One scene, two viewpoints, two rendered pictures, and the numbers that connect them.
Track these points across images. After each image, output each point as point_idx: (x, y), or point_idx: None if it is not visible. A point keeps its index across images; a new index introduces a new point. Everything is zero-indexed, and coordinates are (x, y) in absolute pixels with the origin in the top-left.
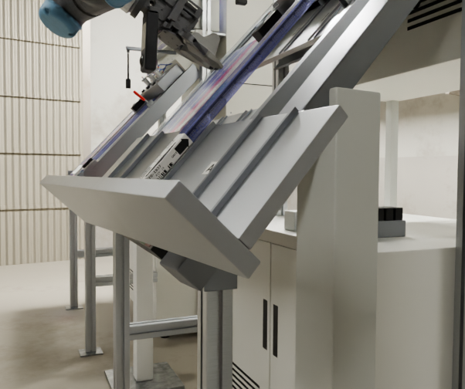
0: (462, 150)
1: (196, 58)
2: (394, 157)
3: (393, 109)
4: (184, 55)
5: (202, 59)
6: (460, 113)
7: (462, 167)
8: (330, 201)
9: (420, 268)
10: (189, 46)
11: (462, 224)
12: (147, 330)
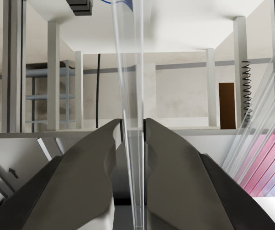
0: (13, 57)
1: (156, 162)
2: (208, 86)
3: (209, 119)
4: (211, 196)
5: (103, 147)
6: (14, 81)
7: (12, 45)
8: None
9: None
10: (49, 222)
11: (11, 8)
12: None
